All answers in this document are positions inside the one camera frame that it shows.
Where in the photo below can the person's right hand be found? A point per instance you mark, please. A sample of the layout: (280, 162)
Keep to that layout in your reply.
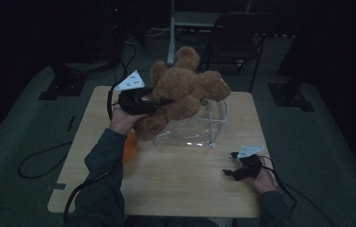
(264, 181)

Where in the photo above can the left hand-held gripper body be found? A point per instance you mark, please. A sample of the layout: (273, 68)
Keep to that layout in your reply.
(133, 101)

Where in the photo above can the black folding chair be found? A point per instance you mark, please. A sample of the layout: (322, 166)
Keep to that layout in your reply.
(234, 34)

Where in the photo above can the clear plastic bin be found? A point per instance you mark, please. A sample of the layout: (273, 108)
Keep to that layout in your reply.
(198, 129)

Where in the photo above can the person's left hand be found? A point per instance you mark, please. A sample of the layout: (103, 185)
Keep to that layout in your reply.
(124, 123)

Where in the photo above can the brown teddy bear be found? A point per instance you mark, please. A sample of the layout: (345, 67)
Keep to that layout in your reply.
(182, 88)

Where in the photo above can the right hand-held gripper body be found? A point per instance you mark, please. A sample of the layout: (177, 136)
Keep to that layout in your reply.
(247, 167)

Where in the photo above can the small black floor strip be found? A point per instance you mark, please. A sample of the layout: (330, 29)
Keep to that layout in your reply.
(70, 123)

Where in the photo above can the orange plush toy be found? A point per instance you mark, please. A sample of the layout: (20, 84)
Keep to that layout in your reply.
(131, 148)

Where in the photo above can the white desk frame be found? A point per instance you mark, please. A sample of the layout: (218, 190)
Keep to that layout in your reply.
(171, 31)

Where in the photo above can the black stand base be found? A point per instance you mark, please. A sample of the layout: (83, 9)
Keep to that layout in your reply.
(288, 96)
(62, 85)

